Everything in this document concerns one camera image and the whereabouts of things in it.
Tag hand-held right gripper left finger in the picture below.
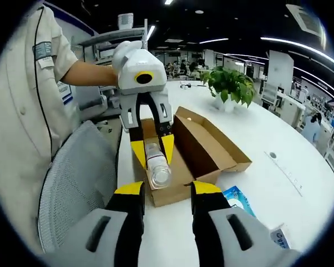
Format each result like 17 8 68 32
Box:
43 180 146 267

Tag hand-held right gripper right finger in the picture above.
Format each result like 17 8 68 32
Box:
190 180 302 267

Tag blue wet wipes soft pack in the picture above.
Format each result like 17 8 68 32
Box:
222 185 257 217

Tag white bottle clear cap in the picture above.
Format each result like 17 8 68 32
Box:
144 141 173 190

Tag brown cardboard shoe box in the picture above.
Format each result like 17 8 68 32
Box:
139 106 253 208

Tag small white carton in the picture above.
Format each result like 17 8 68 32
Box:
269 224 292 250

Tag grey metal shelf rack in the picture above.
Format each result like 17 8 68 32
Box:
72 18 150 117

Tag white ribbed bin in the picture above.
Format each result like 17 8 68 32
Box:
117 12 134 30

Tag grey mesh office chair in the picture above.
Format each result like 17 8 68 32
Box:
37 120 123 254

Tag white plant pot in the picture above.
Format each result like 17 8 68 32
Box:
213 93 239 112

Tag green leafy plant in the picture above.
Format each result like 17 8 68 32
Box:
200 66 257 108

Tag white office chair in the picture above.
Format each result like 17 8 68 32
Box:
263 82 279 105

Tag white square pillar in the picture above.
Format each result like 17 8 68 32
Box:
268 50 294 95

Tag long ceiling light strip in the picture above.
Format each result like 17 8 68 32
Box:
260 36 334 67

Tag ceiling air conditioner vent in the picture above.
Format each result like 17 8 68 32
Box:
285 3 323 37

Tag white table cable cover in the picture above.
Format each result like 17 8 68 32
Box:
264 151 304 197

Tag black cable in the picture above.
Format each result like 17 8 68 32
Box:
34 7 54 158

